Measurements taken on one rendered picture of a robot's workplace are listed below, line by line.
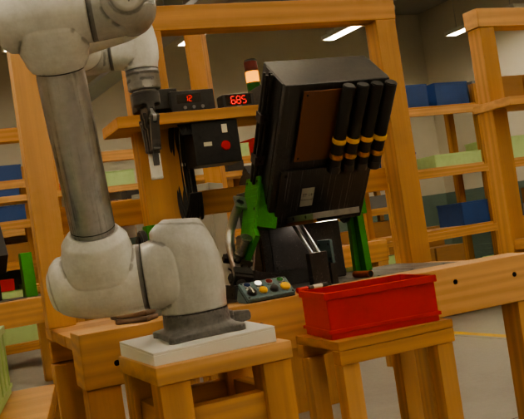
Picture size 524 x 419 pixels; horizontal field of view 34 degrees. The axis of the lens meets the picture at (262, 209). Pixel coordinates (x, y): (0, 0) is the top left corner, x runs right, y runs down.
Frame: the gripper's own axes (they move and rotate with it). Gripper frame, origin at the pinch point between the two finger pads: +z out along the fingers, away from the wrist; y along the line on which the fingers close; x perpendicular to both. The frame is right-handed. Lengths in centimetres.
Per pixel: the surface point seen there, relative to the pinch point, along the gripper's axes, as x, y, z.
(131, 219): 9, -74, 11
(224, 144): 40, -54, -10
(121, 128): 5, -54, -19
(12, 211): 38, -732, -36
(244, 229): 36, -36, 20
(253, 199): 39, -31, 11
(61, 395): -24, -65, 65
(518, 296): 115, -5, 55
